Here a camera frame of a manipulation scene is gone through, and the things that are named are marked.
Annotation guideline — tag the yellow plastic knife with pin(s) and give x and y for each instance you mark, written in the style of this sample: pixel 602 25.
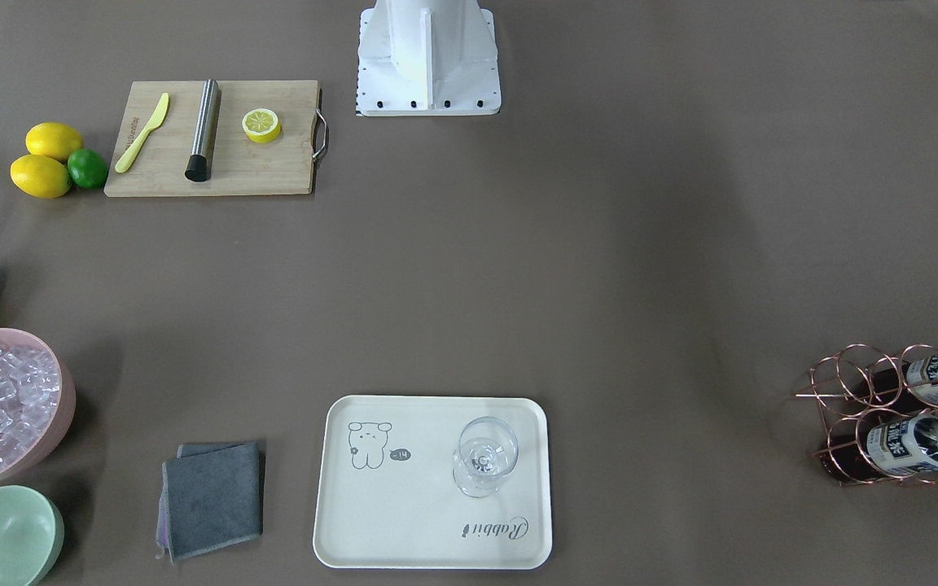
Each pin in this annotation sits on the yellow plastic knife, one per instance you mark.
pixel 131 153

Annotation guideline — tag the pink bowl of ice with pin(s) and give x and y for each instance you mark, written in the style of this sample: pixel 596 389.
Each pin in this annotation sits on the pink bowl of ice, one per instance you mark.
pixel 37 401

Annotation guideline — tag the green lime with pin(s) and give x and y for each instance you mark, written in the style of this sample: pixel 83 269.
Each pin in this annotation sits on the green lime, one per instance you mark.
pixel 87 169

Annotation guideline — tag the cream rabbit tray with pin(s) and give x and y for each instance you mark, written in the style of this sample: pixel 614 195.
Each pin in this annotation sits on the cream rabbit tray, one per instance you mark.
pixel 387 497

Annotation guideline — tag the copper wire bottle basket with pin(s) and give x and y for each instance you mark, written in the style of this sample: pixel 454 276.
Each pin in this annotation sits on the copper wire bottle basket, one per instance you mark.
pixel 841 386

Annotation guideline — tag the tea bottle taken to tray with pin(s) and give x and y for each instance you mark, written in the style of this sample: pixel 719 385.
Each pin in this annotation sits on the tea bottle taken to tray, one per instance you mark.
pixel 904 446

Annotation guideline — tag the clear wine glass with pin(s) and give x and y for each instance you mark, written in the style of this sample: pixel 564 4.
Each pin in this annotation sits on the clear wine glass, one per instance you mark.
pixel 485 456

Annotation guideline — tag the half lemon slice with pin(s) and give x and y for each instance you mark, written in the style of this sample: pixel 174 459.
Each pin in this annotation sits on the half lemon slice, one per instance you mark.
pixel 261 125

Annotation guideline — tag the grey folded cloth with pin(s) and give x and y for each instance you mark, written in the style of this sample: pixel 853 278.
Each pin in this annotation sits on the grey folded cloth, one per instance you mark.
pixel 210 498

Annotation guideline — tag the whole yellow lemon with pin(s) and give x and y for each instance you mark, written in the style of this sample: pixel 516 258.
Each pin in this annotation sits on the whole yellow lemon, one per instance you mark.
pixel 40 176
pixel 53 139

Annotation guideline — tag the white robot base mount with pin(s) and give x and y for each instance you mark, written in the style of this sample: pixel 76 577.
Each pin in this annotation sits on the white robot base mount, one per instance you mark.
pixel 427 58

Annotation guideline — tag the upper whole yellow lemon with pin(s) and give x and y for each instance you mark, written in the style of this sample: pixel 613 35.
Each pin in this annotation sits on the upper whole yellow lemon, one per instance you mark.
pixel 53 139

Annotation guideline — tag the bamboo cutting board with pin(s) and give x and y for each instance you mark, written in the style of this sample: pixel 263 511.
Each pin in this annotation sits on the bamboo cutting board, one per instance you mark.
pixel 285 166

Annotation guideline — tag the green bowl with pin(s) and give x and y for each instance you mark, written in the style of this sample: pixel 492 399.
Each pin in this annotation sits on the green bowl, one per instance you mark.
pixel 31 535

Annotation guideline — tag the steel muddler with black tip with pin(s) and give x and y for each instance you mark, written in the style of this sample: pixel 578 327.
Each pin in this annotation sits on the steel muddler with black tip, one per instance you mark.
pixel 200 160

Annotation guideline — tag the lower whole yellow lemon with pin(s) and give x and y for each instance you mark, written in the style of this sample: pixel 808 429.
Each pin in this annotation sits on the lower whole yellow lemon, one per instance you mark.
pixel 40 176

